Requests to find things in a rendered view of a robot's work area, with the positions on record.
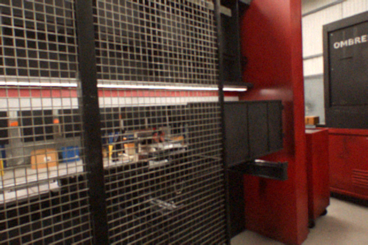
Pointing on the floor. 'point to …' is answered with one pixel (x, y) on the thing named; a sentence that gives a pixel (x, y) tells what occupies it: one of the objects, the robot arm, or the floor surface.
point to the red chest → (317, 173)
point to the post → (90, 120)
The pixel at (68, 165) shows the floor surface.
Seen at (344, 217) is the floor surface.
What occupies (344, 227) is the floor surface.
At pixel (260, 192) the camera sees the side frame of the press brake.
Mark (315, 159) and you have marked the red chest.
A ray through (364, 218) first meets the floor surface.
